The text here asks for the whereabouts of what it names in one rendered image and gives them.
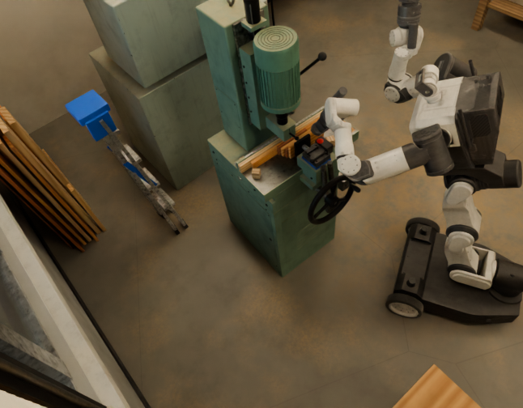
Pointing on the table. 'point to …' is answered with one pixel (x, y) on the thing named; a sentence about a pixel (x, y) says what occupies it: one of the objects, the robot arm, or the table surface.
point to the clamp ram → (302, 144)
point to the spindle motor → (278, 69)
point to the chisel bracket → (280, 127)
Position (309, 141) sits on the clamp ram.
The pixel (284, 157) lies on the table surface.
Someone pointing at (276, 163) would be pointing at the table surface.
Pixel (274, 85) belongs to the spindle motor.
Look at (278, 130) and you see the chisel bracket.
